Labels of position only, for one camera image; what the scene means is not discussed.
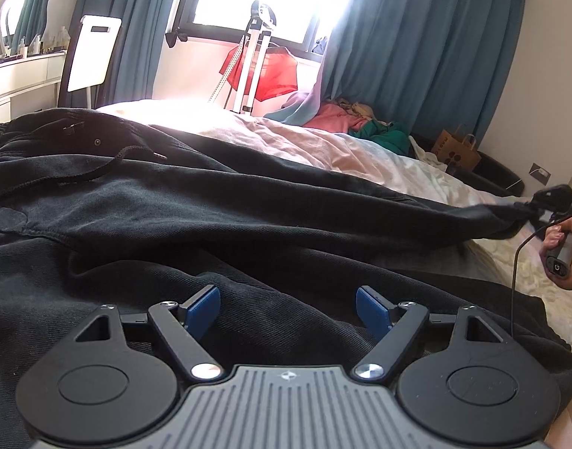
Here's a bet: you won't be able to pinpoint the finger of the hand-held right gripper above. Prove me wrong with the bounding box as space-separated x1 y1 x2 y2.
516 185 572 222

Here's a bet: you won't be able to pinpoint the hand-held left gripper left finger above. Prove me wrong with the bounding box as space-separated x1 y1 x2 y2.
75 285 224 381

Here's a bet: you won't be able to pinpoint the white folding chair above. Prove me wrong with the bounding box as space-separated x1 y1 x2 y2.
66 15 123 111

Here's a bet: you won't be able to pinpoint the black framed window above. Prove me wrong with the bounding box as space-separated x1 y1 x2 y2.
171 0 364 54

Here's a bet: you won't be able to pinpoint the white dressing table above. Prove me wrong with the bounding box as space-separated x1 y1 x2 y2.
0 51 68 126

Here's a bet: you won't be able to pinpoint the pink garment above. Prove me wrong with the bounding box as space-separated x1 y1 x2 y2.
304 102 367 135

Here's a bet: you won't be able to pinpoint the wavy framed mirror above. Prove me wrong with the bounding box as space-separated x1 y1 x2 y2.
0 0 54 55

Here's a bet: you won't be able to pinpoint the grey wall socket plate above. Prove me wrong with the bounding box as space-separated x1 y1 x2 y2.
529 163 553 185

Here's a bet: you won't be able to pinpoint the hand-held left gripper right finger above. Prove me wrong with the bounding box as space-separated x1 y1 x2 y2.
353 285 505 381

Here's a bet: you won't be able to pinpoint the black sofa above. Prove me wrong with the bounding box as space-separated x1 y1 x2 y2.
410 131 535 198

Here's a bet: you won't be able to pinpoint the black pants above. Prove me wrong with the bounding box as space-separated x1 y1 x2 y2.
0 107 572 449

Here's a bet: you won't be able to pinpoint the pastel printed bed quilt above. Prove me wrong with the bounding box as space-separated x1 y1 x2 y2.
96 99 572 356

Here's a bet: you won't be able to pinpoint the beige garment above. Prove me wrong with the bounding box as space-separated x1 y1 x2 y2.
336 98 375 120

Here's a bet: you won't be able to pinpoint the blue curtain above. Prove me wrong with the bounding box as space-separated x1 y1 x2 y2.
316 0 530 155
59 0 196 109

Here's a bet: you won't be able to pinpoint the red garment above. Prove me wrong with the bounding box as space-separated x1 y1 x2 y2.
219 47 299 102

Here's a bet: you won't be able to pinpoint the light blue sheer cloth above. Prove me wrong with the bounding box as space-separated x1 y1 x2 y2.
264 82 334 127

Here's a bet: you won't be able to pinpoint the white cloth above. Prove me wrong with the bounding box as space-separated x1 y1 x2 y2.
409 135 451 173

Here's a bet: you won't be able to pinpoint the row of cosmetic bottles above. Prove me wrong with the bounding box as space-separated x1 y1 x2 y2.
12 25 73 58

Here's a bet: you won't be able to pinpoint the white garment steamer stand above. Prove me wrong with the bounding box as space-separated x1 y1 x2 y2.
206 0 281 117

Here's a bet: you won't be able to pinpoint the brown paper bag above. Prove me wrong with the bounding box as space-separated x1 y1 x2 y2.
430 123 482 175

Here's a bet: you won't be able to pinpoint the green garment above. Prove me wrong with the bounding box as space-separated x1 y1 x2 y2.
350 120 411 156

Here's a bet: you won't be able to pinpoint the black cable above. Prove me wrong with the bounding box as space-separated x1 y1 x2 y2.
509 211 572 342

